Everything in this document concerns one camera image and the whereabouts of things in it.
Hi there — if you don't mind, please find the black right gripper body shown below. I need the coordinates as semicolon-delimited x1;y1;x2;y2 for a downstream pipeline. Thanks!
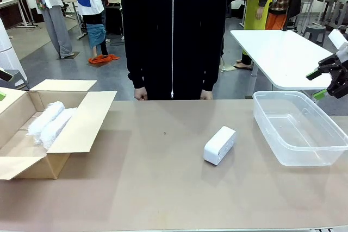
326;52;348;99

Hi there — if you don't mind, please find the bubble-wrapped white clock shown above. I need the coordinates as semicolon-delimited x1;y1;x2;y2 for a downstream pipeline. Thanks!
34;106;79;151
27;101;66;138

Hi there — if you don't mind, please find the person's left forearm black sleeve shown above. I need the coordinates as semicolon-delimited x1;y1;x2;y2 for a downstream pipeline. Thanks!
200;39;226;92

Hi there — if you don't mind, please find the person's right forearm black sleeve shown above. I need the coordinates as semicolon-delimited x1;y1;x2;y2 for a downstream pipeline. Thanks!
126;39;149;90

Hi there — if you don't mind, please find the unwrapped white clock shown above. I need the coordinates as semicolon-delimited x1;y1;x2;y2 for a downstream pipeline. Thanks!
203;126;237;166

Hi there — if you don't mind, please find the person's right hand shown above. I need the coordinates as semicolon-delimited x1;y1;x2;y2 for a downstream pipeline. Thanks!
133;87;149;101

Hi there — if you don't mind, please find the grey plastic stool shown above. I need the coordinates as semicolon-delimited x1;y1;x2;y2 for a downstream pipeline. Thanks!
302;24;327;45

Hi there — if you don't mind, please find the clear plastic bin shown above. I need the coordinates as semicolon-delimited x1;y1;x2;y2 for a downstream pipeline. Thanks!
252;90;348;167

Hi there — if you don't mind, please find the white table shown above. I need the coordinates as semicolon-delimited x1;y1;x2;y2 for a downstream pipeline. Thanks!
230;29;348;91

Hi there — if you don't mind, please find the person in orange trousers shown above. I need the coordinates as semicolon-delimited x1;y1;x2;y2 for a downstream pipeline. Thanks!
265;0;289;32

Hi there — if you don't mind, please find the mannequin with grey trousers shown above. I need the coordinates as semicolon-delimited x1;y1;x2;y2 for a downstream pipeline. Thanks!
27;0;76;59

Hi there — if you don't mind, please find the person in yellow apron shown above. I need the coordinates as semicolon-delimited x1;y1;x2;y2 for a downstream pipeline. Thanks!
233;0;273;70

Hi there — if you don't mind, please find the open cardboard box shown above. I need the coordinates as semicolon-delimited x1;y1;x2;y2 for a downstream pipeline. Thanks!
0;79;118;180

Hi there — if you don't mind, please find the orange cloth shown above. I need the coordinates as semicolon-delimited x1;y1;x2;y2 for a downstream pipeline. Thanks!
88;54;120;66

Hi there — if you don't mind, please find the person torso black hoodie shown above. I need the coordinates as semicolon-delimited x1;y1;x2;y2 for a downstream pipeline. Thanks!
121;0;228;101

